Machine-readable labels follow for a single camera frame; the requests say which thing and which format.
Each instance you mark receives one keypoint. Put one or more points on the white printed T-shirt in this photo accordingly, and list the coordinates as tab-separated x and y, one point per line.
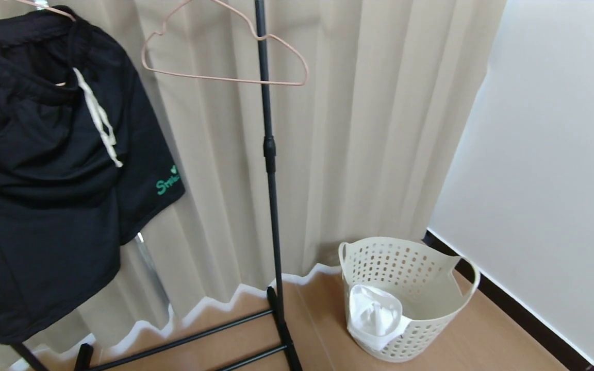
374	314

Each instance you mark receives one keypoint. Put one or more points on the black shorts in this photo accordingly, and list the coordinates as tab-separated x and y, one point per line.
44	206

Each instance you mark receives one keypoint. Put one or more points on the pink clothes hanger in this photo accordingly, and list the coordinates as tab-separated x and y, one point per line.
225	78
60	14

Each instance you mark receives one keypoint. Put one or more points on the black clothes rack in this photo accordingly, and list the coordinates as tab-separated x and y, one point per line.
271	206

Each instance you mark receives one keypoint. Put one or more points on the white laundry basket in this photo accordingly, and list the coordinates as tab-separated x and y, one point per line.
395	257

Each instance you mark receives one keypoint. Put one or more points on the beige curtain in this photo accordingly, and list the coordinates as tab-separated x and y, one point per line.
379	129

